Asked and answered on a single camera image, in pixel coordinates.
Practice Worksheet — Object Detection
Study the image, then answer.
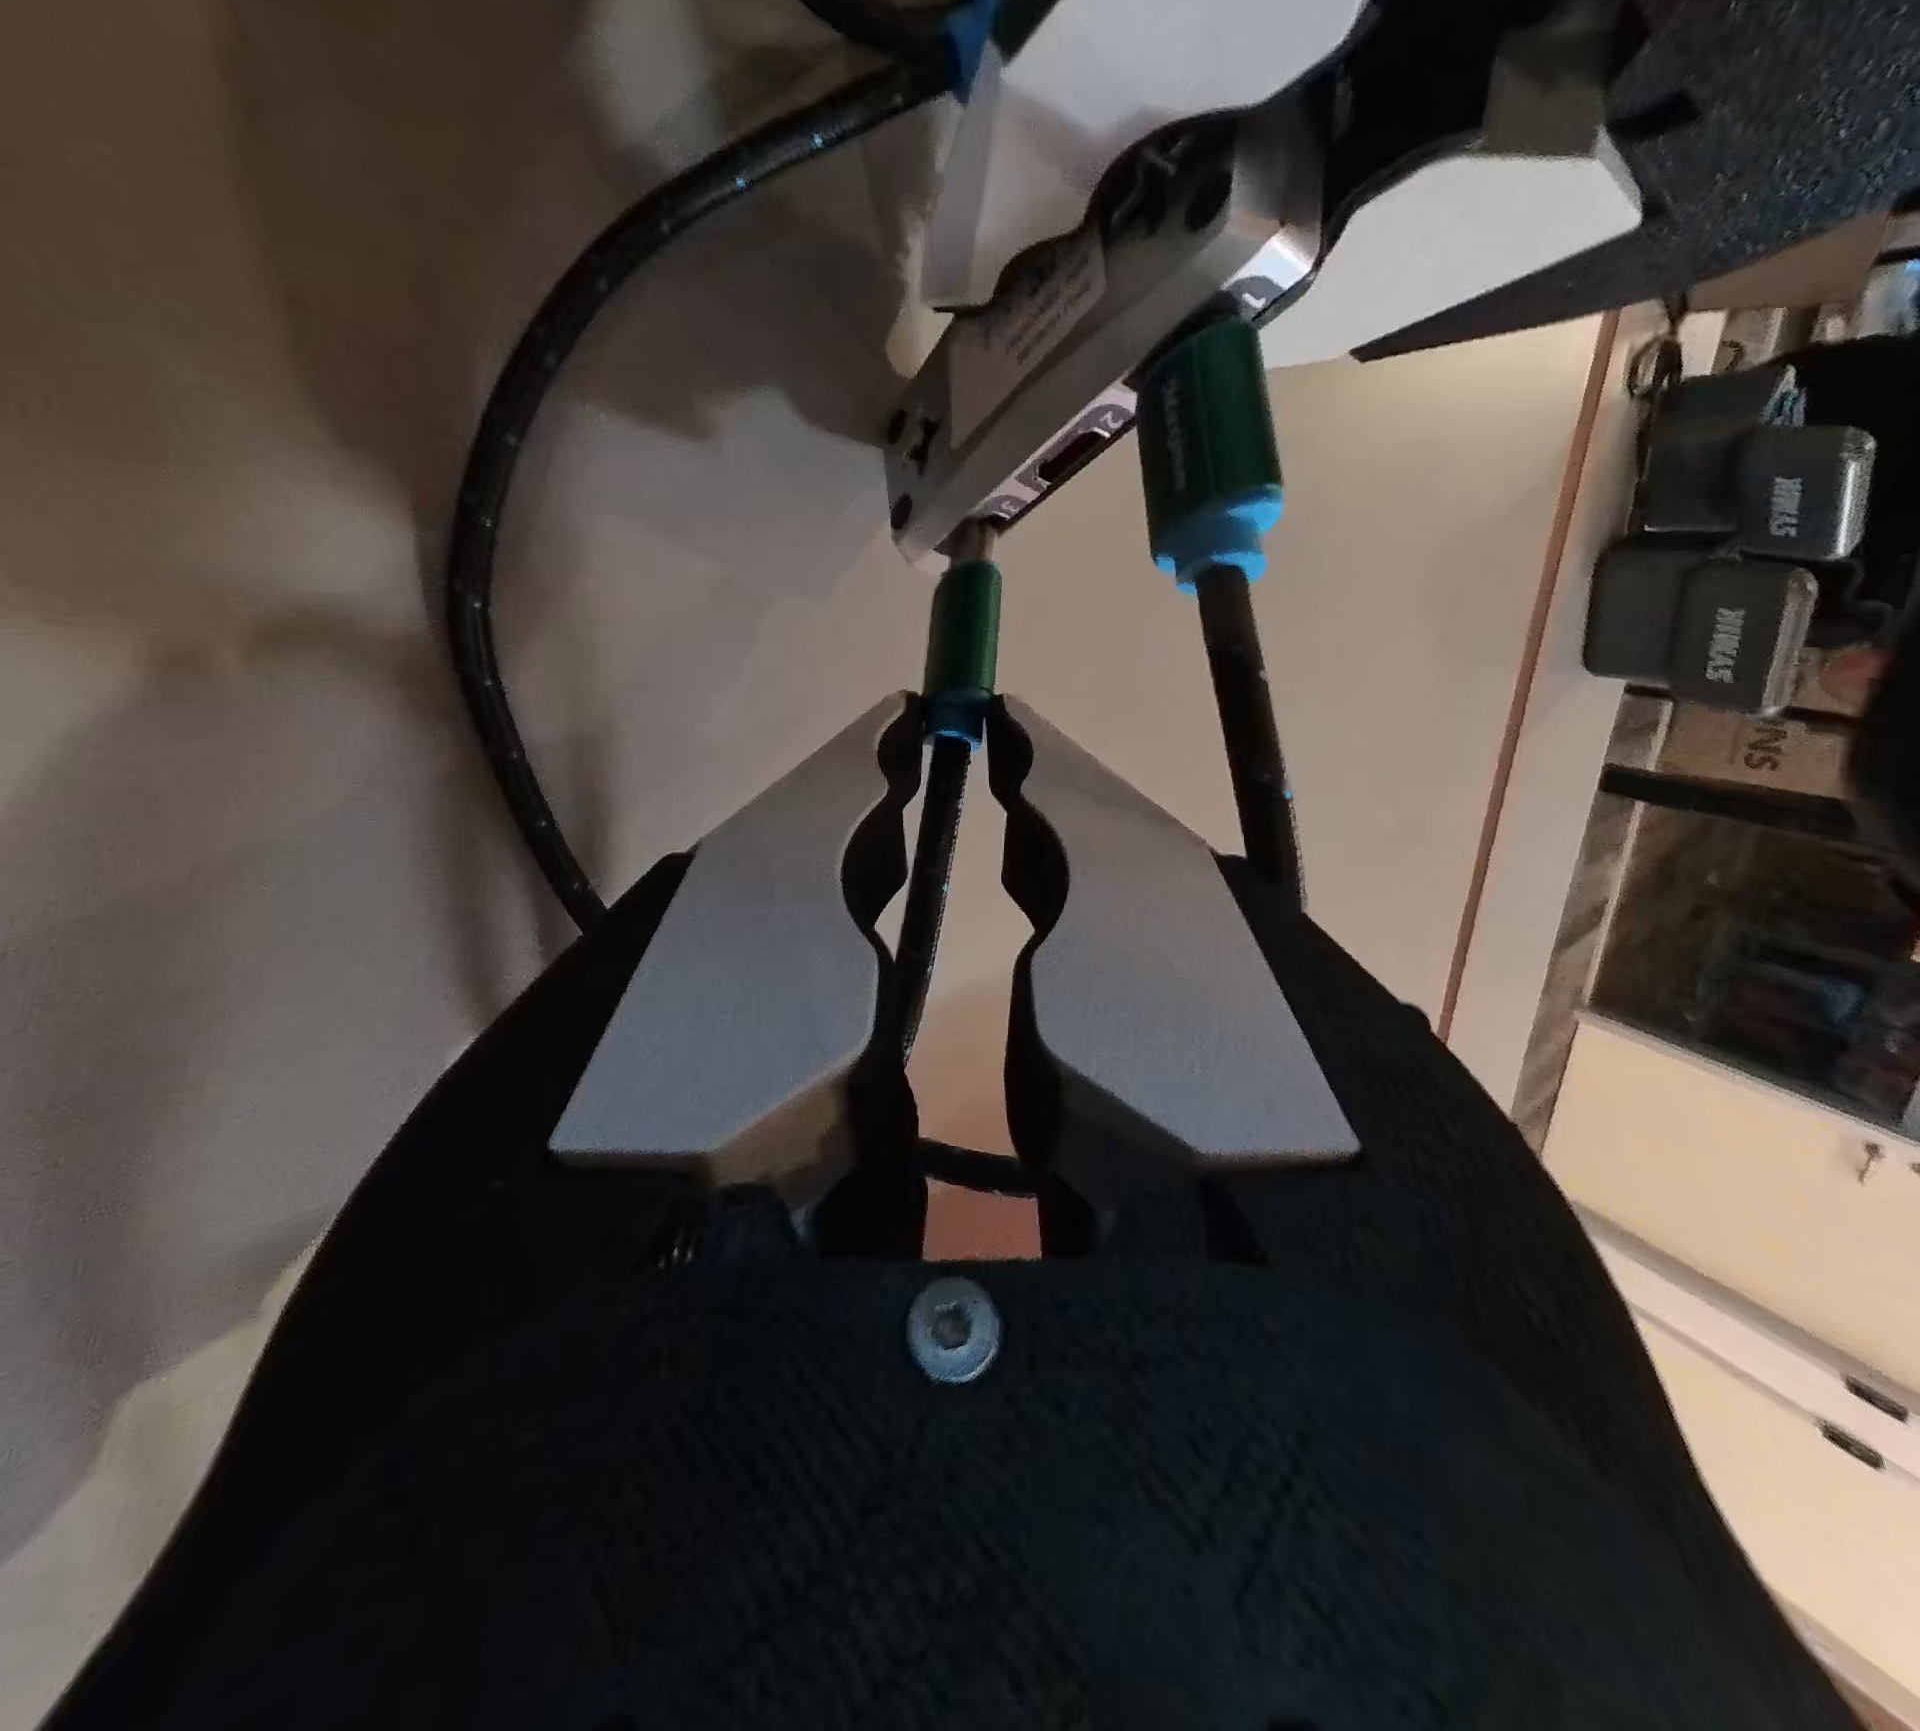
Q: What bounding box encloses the silver hdmi hub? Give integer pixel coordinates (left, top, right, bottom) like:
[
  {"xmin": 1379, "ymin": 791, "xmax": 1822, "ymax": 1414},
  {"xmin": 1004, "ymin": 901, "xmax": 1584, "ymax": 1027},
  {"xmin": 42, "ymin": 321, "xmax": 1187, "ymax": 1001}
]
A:
[{"xmin": 882, "ymin": 133, "xmax": 1322, "ymax": 564}]

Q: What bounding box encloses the white single door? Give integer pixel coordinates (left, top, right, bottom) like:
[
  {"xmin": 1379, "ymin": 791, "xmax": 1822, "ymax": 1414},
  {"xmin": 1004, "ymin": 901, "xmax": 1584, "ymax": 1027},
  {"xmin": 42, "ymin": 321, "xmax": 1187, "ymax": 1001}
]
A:
[{"xmin": 1544, "ymin": 1012, "xmax": 1920, "ymax": 1390}]

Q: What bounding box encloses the black braided hdmi cable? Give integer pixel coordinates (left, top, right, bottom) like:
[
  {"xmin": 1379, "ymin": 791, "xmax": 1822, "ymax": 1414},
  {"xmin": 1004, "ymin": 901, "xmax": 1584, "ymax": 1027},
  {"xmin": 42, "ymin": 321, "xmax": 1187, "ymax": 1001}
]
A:
[
  {"xmin": 447, "ymin": 0, "xmax": 1303, "ymax": 937},
  {"xmin": 897, "ymin": 516, "xmax": 1040, "ymax": 1194}
]

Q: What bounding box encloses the black hard case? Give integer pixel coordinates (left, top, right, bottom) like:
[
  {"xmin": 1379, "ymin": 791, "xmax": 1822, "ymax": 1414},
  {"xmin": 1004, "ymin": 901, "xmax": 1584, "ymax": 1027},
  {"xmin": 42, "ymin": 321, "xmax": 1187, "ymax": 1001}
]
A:
[
  {"xmin": 1581, "ymin": 544, "xmax": 1822, "ymax": 718},
  {"xmin": 1633, "ymin": 364, "xmax": 1880, "ymax": 564}
]

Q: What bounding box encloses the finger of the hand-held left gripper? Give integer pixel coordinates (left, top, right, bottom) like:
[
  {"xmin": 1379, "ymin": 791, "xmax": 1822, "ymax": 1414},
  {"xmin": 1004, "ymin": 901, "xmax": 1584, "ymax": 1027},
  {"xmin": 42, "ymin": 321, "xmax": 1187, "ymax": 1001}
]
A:
[
  {"xmin": 930, "ymin": 0, "xmax": 1402, "ymax": 315},
  {"xmin": 1261, "ymin": 8, "xmax": 1644, "ymax": 372}
]

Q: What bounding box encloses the white double door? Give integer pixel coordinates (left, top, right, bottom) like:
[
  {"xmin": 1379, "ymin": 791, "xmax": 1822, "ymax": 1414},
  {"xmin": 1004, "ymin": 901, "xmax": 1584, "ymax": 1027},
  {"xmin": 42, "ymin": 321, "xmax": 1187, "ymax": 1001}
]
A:
[{"xmin": 1591, "ymin": 1236, "xmax": 1920, "ymax": 1673}]

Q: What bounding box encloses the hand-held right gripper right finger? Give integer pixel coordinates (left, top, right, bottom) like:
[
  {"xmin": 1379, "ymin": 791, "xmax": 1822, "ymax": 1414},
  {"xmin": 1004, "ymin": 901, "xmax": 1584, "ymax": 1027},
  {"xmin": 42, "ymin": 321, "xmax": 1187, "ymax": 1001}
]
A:
[{"xmin": 994, "ymin": 694, "xmax": 1365, "ymax": 1216}]

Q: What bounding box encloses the printed cardboard box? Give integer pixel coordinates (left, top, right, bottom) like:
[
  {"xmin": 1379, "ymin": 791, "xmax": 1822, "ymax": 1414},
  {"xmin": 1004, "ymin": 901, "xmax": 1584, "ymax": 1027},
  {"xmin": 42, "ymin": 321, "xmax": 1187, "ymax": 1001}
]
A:
[{"xmin": 1606, "ymin": 697, "xmax": 1860, "ymax": 803}]

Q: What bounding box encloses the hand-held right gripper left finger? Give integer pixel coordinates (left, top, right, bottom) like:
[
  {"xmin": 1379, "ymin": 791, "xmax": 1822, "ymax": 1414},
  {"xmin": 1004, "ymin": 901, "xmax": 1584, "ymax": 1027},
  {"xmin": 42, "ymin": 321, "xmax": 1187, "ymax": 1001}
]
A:
[{"xmin": 549, "ymin": 694, "xmax": 922, "ymax": 1209}]

